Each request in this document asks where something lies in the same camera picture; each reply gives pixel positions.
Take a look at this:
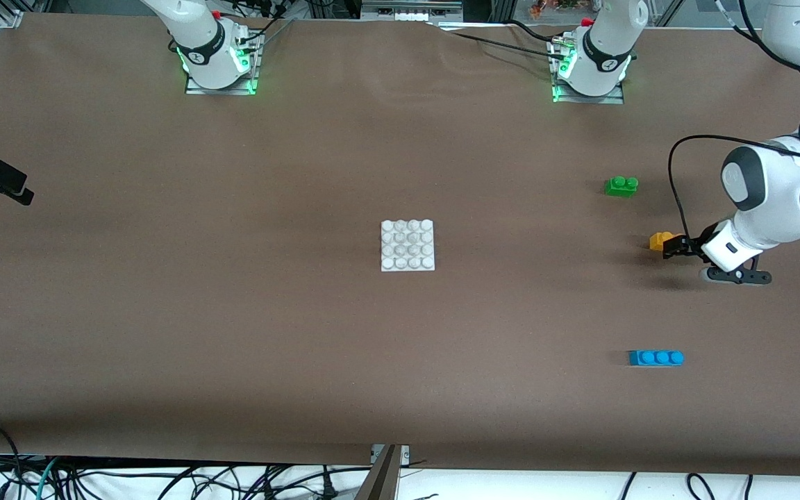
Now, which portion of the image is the white studded base plate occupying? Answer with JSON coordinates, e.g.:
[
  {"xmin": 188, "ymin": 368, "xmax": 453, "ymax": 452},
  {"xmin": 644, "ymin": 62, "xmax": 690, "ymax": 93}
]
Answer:
[{"xmin": 381, "ymin": 219, "xmax": 435, "ymax": 272}]

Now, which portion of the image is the green two-stud block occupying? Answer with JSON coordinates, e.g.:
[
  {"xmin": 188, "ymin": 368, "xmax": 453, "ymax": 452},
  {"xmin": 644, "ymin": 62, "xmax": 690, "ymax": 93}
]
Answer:
[{"xmin": 603, "ymin": 176, "xmax": 640, "ymax": 198}]

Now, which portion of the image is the blue three-stud block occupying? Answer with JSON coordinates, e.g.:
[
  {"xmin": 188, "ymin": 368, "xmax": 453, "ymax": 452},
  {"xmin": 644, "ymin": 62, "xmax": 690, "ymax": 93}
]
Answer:
[{"xmin": 628, "ymin": 349, "xmax": 685, "ymax": 367}]

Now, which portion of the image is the brown paper table cover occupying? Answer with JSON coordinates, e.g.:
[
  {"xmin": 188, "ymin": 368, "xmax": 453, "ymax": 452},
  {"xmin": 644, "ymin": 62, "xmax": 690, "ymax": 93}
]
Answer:
[{"xmin": 0, "ymin": 12, "xmax": 800, "ymax": 477}]

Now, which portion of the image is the colourful object pile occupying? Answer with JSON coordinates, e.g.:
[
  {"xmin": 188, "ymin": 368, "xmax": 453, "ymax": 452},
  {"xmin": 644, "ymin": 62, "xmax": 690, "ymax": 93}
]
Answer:
[{"xmin": 529, "ymin": 0, "xmax": 583, "ymax": 17}]

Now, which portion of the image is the grey equipment box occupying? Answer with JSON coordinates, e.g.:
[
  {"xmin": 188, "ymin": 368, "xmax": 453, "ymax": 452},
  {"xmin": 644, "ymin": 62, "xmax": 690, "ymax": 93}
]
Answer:
[{"xmin": 360, "ymin": 0, "xmax": 465, "ymax": 23}]

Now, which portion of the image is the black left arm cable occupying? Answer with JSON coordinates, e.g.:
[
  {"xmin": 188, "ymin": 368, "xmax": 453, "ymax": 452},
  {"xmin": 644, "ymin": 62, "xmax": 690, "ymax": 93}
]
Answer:
[{"xmin": 668, "ymin": 0, "xmax": 800, "ymax": 240}]

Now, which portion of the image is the thin black base cable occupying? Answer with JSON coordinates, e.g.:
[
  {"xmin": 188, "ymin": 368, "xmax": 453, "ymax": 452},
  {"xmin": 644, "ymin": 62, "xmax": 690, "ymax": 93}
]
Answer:
[
  {"xmin": 237, "ymin": 14, "xmax": 298, "ymax": 51},
  {"xmin": 504, "ymin": 18, "xmax": 571, "ymax": 44},
  {"xmin": 435, "ymin": 23, "xmax": 559, "ymax": 56}
]

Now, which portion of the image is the teal cable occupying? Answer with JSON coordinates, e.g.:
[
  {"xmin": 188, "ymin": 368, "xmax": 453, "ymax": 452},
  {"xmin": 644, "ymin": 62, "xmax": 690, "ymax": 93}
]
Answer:
[{"xmin": 22, "ymin": 456, "xmax": 60, "ymax": 500}]

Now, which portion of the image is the small metal bracket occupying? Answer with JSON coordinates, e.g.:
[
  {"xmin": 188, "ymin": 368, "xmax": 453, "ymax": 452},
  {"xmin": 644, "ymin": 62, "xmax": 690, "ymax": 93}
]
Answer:
[{"xmin": 370, "ymin": 444, "xmax": 411, "ymax": 466}]

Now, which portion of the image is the dark metal post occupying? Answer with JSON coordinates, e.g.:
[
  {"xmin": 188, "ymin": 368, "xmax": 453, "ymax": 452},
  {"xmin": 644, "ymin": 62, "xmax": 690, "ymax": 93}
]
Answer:
[{"xmin": 353, "ymin": 444, "xmax": 402, "ymax": 500}]

